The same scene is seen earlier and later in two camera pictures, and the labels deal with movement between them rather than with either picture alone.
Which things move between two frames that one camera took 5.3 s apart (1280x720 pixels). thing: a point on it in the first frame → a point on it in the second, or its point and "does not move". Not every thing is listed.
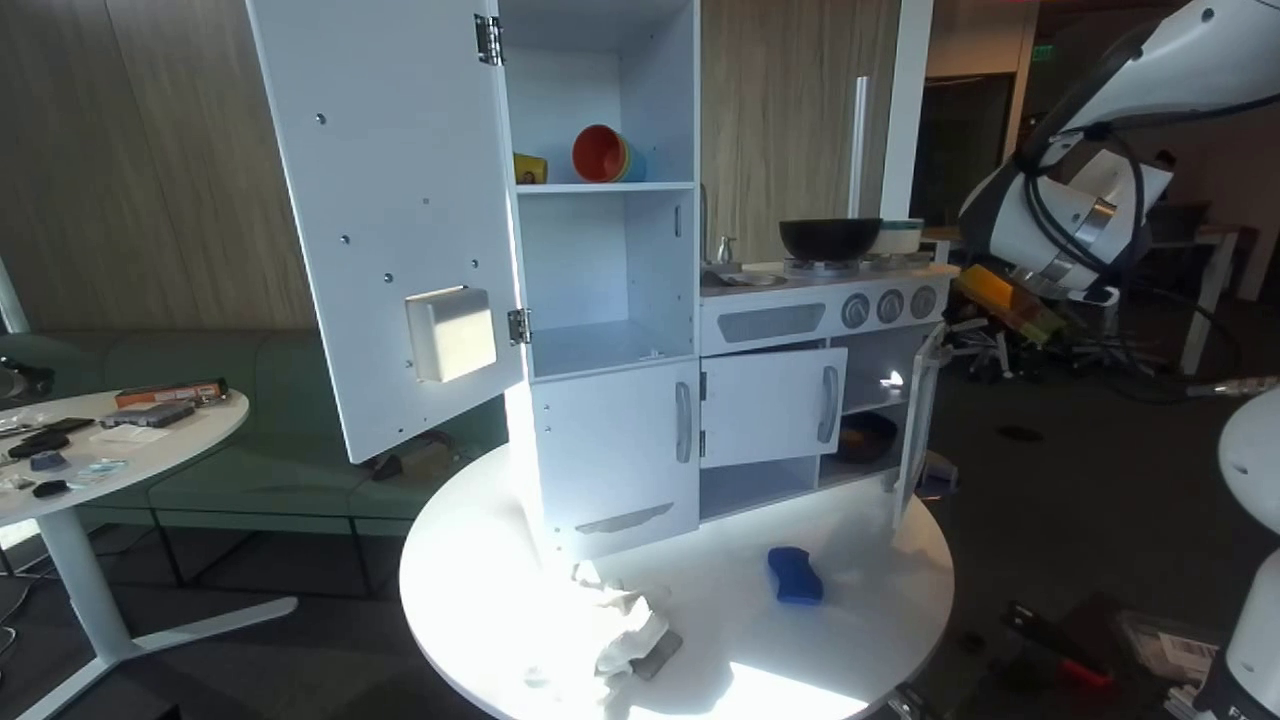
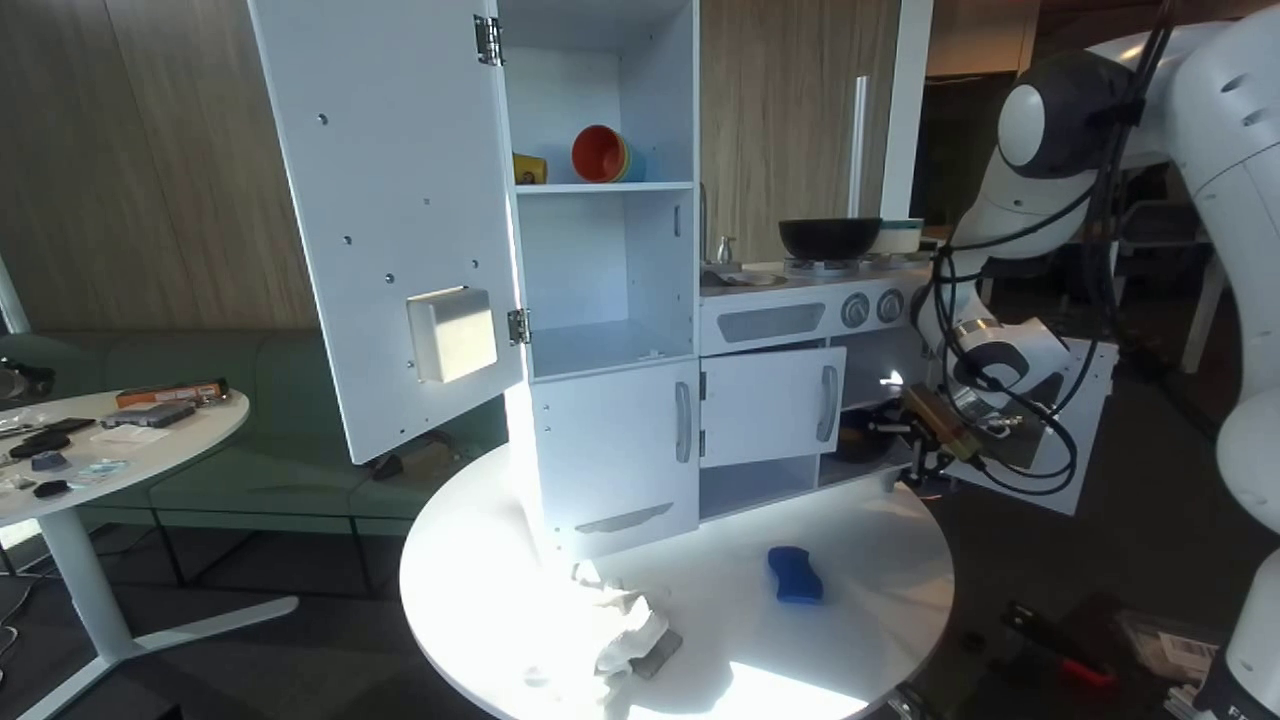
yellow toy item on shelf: [528, 169] does not move
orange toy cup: [596, 153] does not move
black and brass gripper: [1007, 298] → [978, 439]
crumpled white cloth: [646, 645] does not move
